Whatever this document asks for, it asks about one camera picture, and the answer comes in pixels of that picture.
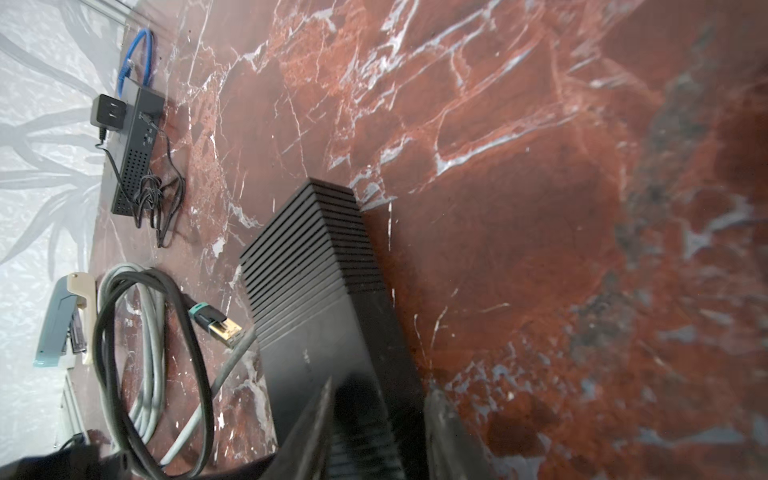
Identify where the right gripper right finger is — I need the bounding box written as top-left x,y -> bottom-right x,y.
424,388 -> 494,480

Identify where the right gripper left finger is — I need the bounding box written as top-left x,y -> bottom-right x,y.
260,378 -> 334,480

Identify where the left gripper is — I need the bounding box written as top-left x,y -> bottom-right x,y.
1,445 -> 133,480

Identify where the grey ethernet cable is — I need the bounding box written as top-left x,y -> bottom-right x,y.
95,262 -> 259,469

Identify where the small black network switch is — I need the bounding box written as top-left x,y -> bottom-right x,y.
240,179 -> 429,479

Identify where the black cable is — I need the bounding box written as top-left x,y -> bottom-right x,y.
91,268 -> 244,480

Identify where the blue ethernet cable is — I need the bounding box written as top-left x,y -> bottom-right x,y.
116,28 -> 155,97

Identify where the beige teal handheld device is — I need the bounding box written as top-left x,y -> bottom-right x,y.
33,272 -> 97,368

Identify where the black power adapter left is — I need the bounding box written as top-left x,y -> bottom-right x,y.
90,94 -> 127,131

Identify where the thin black wire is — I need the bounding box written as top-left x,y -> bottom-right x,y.
95,128 -> 187,250

